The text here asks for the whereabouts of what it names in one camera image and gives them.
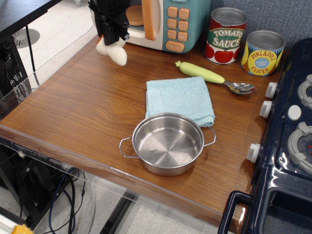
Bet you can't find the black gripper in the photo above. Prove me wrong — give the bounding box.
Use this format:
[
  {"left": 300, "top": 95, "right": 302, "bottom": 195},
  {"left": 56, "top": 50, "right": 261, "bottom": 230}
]
[{"left": 88, "top": 0, "right": 130, "bottom": 46}]

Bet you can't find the plush white brown mushroom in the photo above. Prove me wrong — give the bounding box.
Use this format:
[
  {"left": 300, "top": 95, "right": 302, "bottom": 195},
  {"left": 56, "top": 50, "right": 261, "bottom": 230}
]
[{"left": 96, "top": 35, "right": 127, "bottom": 66}]

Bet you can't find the toy microwave cream teal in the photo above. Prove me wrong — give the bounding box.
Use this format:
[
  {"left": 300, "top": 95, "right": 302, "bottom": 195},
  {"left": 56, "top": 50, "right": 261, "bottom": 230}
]
[{"left": 88, "top": 0, "right": 212, "bottom": 54}]

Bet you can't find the floor vent grille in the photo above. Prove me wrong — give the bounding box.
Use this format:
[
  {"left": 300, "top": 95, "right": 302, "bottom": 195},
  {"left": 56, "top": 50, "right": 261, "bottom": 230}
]
[{"left": 12, "top": 28, "right": 40, "bottom": 44}]

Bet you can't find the black desk at left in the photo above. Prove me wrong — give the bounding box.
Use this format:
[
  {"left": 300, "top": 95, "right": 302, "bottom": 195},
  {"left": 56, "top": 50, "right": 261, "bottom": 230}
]
[{"left": 0, "top": 0, "right": 60, "bottom": 42}]

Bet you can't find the light blue folded cloth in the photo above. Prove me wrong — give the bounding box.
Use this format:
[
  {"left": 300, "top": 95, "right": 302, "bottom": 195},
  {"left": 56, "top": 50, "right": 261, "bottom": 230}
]
[{"left": 145, "top": 77, "right": 215, "bottom": 127}]

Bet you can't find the tomato sauce can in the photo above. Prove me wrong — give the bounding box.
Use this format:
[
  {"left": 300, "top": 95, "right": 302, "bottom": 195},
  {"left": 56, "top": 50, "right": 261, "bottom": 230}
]
[{"left": 205, "top": 7, "right": 248, "bottom": 64}]

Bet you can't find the stainless steel pot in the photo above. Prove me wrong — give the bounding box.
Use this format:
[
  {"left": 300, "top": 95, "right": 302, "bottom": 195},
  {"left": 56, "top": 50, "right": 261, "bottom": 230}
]
[{"left": 129, "top": 113, "right": 216, "bottom": 176}]

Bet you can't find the clear acrylic table guard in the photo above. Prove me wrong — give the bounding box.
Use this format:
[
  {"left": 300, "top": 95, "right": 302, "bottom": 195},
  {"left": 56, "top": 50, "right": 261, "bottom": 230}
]
[{"left": 0, "top": 26, "right": 146, "bottom": 196}]

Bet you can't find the pineapple slices can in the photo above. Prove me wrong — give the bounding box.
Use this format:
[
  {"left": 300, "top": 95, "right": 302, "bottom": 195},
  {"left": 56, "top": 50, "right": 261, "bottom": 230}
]
[{"left": 241, "top": 30, "right": 286, "bottom": 77}]

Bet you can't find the white stove knob upper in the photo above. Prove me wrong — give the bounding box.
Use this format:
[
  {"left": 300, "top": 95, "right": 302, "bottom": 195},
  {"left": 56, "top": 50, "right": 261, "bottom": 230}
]
[{"left": 265, "top": 82, "right": 277, "bottom": 99}]

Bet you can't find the white stove knob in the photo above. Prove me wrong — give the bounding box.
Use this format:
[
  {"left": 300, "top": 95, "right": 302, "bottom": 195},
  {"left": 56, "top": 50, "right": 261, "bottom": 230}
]
[
  {"left": 265, "top": 82, "right": 277, "bottom": 99},
  {"left": 247, "top": 143, "right": 261, "bottom": 163},
  {"left": 260, "top": 101, "right": 273, "bottom": 118}
]

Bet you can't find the white stove knob middle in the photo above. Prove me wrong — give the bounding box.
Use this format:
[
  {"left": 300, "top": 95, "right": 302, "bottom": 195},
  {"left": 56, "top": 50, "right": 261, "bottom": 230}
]
[{"left": 260, "top": 101, "right": 273, "bottom": 118}]

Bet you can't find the white stove knob lower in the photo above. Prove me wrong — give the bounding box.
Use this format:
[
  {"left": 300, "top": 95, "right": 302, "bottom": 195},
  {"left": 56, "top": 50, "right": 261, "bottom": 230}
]
[{"left": 247, "top": 143, "right": 261, "bottom": 163}]

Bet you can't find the dark blue toy stove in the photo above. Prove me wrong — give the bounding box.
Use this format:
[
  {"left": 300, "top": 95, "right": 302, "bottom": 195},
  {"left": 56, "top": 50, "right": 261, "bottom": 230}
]
[{"left": 218, "top": 39, "right": 312, "bottom": 234}]

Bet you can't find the spoon with green handle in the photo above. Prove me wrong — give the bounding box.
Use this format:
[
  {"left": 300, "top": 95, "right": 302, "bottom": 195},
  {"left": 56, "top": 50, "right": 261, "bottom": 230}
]
[{"left": 175, "top": 61, "right": 255, "bottom": 95}]

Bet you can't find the blue cable under table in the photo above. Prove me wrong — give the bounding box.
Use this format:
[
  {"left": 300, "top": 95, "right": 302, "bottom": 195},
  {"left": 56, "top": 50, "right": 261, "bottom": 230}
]
[{"left": 48, "top": 170, "right": 86, "bottom": 234}]

